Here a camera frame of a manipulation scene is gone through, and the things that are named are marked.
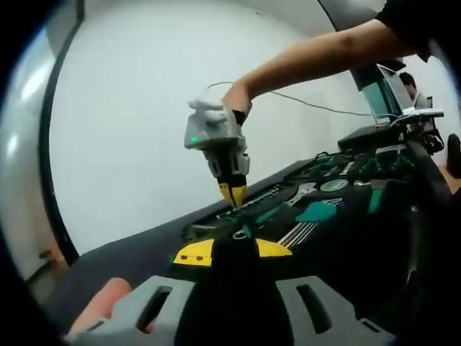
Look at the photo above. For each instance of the hex key set green holder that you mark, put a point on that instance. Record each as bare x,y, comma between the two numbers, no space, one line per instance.
317,212

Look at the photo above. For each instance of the person's right hand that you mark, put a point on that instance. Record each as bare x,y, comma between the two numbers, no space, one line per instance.
239,95

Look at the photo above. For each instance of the black side table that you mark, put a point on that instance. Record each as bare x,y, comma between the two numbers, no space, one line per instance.
367,137

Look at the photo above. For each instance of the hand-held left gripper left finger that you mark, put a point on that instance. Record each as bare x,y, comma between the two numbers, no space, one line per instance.
144,317

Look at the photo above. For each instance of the glass partition with black frame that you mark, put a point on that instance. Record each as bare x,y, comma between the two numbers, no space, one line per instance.
25,162

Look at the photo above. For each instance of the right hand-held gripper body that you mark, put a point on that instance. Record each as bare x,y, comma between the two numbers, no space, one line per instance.
216,129

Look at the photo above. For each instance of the green round tape measure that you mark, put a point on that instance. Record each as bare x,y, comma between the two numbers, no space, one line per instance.
334,184

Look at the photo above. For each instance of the set of silver sockets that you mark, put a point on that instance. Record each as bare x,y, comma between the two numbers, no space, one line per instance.
263,198

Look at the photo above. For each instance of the open silver laptop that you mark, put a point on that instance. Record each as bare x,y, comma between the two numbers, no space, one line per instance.
394,90

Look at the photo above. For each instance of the teal screen monitor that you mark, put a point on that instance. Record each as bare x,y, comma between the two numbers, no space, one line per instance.
374,101

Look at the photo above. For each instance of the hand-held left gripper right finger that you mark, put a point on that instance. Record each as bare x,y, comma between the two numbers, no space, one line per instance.
324,317

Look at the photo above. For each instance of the person's left hand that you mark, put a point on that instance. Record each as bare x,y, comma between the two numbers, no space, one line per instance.
104,299

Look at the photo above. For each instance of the black toolbox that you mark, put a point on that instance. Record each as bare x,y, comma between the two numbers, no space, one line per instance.
374,230

